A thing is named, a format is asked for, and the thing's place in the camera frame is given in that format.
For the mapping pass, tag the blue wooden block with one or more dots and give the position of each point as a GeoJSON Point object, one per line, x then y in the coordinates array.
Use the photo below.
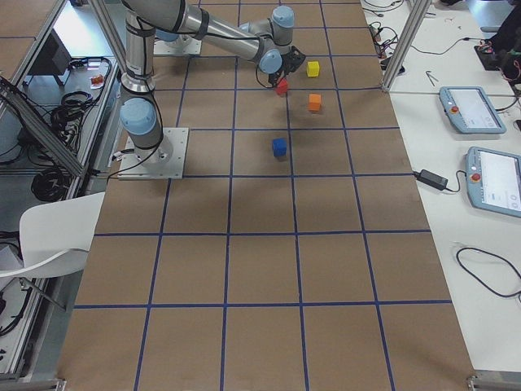
{"type": "Point", "coordinates": [279, 147]}

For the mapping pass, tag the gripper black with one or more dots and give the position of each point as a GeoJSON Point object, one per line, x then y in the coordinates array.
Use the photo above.
{"type": "Point", "coordinates": [283, 68]}

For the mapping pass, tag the black power adapter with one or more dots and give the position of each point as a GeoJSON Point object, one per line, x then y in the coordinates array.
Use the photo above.
{"type": "Point", "coordinates": [431, 179]}

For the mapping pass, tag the orange wooden block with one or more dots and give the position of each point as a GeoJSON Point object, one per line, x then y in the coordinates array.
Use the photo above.
{"type": "Point", "coordinates": [315, 103]}

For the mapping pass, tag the red wooden block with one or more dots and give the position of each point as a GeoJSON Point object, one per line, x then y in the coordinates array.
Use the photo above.
{"type": "Point", "coordinates": [282, 87]}

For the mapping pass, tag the white chair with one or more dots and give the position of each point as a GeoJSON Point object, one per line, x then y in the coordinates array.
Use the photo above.
{"type": "Point", "coordinates": [55, 239]}

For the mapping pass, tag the aluminium frame post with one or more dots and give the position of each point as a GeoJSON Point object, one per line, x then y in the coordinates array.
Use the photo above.
{"type": "Point", "coordinates": [405, 41]}

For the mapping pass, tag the far teach pendant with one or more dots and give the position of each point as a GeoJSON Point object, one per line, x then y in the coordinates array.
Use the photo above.
{"type": "Point", "coordinates": [470, 111]}

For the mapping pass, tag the red snack packet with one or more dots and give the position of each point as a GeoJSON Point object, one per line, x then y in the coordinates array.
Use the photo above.
{"type": "Point", "coordinates": [97, 81]}

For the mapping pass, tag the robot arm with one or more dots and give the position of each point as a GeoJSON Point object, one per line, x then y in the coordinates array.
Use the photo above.
{"type": "Point", "coordinates": [267, 43]}

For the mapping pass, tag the near teach pendant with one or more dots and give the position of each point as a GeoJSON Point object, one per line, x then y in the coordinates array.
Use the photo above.
{"type": "Point", "coordinates": [493, 180]}

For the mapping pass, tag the yellow wooden block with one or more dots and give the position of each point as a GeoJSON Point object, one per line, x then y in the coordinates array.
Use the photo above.
{"type": "Point", "coordinates": [313, 69]}

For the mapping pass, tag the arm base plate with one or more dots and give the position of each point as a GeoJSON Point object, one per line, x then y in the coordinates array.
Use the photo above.
{"type": "Point", "coordinates": [176, 46]}
{"type": "Point", "coordinates": [166, 162]}

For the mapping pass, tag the teach pendant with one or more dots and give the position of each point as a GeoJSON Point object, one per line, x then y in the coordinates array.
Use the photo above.
{"type": "Point", "coordinates": [493, 180]}
{"type": "Point", "coordinates": [470, 111]}

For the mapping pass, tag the allen key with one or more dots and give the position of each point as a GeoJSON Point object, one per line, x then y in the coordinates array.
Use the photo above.
{"type": "Point", "coordinates": [431, 78]}

